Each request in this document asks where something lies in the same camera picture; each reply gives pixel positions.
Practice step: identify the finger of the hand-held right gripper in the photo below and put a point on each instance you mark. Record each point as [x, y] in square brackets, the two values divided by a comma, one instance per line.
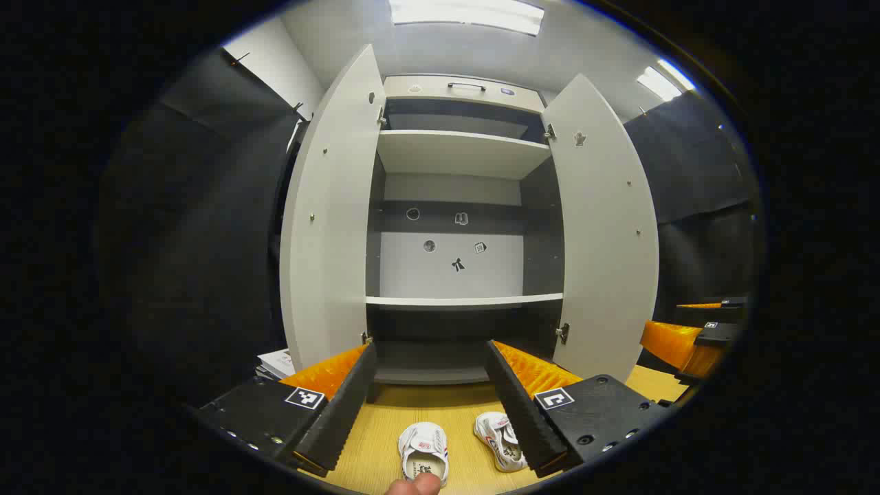
[670, 340]
[715, 313]

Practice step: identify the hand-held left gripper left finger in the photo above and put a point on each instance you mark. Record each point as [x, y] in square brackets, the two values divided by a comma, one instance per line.
[340, 412]

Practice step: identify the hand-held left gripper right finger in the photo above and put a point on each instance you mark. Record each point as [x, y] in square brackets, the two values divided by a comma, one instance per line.
[526, 412]

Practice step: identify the white shoe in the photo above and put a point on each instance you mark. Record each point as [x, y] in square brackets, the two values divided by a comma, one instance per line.
[500, 440]
[424, 450]

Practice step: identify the grey cabinet door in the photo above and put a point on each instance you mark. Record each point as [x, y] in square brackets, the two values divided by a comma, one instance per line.
[605, 240]
[330, 206]

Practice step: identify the grey shoe cabinet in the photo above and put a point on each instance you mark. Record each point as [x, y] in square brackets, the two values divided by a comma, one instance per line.
[454, 155]

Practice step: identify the flat cardboard box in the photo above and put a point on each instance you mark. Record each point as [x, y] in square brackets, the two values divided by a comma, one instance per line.
[276, 363]

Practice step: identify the black backdrop cloth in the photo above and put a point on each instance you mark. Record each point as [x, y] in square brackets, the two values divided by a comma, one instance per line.
[694, 206]
[199, 240]

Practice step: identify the ceiling light panel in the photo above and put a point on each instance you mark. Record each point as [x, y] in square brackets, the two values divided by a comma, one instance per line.
[661, 81]
[467, 15]

